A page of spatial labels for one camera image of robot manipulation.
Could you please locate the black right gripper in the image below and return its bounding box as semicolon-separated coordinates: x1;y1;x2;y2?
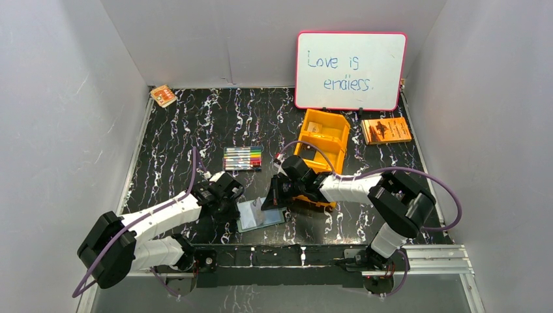
262;173;305;210

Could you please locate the orange plastic bin tray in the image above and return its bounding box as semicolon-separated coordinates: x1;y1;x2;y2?
291;108;351;213

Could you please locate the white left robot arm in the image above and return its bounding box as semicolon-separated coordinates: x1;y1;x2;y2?
77;171;245;289

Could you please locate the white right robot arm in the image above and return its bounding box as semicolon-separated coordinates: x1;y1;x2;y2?
261;156;436;270

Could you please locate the black VIP card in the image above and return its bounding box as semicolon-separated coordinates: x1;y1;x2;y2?
299;149;317;160

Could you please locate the gold VIP card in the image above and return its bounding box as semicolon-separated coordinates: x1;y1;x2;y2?
306;122;322;133

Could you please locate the small orange card pack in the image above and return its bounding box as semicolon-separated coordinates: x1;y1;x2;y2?
150;85;177;108

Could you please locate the coloured marker pen set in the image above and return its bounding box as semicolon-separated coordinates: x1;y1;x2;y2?
223;146;263;171

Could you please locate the orange booklet with black figure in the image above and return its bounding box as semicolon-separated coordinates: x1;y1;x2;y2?
361;117;413;145

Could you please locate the pink framed whiteboard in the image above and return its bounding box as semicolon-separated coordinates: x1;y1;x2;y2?
295;31;408;111

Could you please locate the black mounting base rail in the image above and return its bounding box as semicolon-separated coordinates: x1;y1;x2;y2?
155;244;409;290

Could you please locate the aluminium frame rail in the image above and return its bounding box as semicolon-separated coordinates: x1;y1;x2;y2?
78;240;485;312

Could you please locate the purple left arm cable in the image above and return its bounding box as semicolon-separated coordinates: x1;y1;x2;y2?
71;147;213;299

